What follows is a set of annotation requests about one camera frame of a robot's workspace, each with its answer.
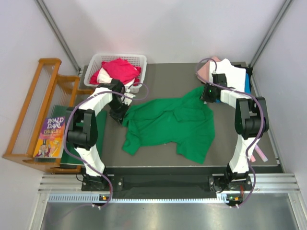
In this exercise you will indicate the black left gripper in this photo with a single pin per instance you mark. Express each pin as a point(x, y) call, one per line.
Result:
point(117, 115)

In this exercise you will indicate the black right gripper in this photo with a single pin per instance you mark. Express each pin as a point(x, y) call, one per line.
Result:
point(204, 96)

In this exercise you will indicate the green t shirt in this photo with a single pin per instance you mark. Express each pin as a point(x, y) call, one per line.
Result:
point(186, 121)

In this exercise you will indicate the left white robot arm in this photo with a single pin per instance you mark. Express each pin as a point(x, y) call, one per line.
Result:
point(82, 131)

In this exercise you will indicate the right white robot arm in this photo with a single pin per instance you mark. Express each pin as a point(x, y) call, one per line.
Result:
point(251, 122)

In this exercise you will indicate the folded pink t shirt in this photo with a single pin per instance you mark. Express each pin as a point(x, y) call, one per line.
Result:
point(203, 72)

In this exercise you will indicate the folded white t shirt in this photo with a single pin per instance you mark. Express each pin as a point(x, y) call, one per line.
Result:
point(235, 77)

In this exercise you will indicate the white shirt in basket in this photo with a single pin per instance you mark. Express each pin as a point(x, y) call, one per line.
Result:
point(103, 77)

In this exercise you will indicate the folded blue t shirt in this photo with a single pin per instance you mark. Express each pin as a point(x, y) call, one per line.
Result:
point(230, 96)

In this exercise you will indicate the crimson red t shirt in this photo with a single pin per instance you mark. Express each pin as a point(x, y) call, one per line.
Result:
point(119, 69)

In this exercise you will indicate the white plastic laundry basket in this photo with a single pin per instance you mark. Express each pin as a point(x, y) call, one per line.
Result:
point(135, 60)

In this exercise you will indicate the wooden book rack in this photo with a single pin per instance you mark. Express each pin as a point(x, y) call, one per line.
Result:
point(47, 89)

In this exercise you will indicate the Roald Dahl book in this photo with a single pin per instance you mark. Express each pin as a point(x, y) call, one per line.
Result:
point(50, 141)

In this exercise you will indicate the pink marker pen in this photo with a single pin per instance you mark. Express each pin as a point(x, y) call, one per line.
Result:
point(260, 154)

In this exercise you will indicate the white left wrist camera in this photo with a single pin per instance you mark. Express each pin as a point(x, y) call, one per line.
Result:
point(130, 91)

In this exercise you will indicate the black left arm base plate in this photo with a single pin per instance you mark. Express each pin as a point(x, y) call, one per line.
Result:
point(95, 184)

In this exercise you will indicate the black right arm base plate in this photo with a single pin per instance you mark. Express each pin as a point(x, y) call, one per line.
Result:
point(218, 183)

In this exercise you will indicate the grey slotted cable duct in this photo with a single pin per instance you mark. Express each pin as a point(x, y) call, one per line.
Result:
point(100, 199)

